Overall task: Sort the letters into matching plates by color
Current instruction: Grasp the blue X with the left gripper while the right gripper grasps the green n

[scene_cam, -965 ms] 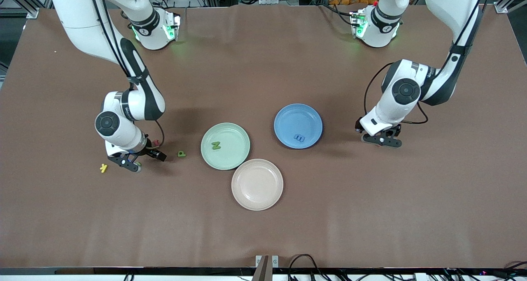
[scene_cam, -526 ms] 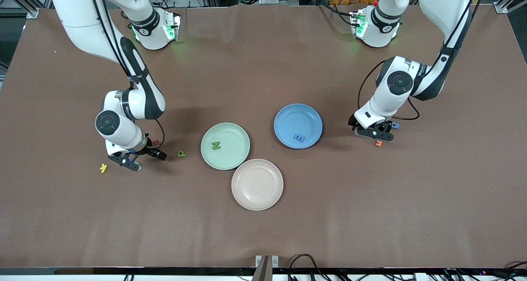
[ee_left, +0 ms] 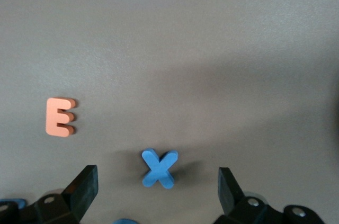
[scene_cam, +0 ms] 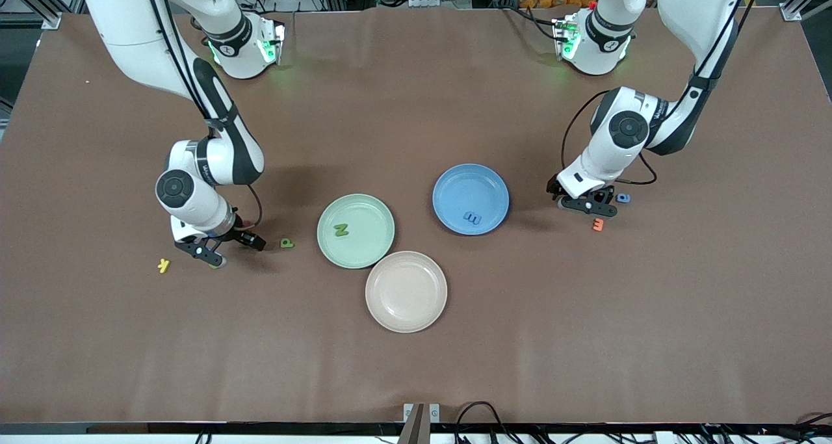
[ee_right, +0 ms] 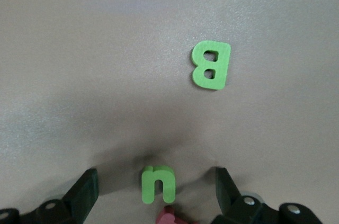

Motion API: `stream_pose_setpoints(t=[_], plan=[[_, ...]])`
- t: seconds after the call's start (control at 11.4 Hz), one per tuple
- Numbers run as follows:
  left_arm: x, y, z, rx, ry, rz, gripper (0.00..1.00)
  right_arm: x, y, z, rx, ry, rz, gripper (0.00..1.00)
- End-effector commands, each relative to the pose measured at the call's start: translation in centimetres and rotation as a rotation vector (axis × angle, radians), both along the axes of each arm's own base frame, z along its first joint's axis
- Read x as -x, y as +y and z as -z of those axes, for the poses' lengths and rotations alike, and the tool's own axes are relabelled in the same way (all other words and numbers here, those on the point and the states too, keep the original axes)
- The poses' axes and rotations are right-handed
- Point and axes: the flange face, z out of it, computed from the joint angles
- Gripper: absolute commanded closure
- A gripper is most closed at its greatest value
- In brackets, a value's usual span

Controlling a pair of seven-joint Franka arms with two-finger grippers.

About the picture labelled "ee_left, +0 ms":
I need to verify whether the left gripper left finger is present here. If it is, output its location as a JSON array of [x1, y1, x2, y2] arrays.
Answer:
[[0, 165, 99, 224]]

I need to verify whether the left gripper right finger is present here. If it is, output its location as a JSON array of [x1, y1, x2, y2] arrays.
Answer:
[[214, 167, 326, 224]]

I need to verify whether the blue letter A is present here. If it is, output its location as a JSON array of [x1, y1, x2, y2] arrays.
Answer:
[[0, 198, 28, 212]]

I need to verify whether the blue letter X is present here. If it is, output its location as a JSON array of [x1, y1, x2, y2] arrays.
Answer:
[[141, 148, 179, 190]]

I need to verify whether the blue letter C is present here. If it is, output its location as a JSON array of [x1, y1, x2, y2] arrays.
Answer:
[[113, 218, 139, 224]]

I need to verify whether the orange letter E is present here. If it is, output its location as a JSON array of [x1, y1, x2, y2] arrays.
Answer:
[[45, 97, 77, 137]]

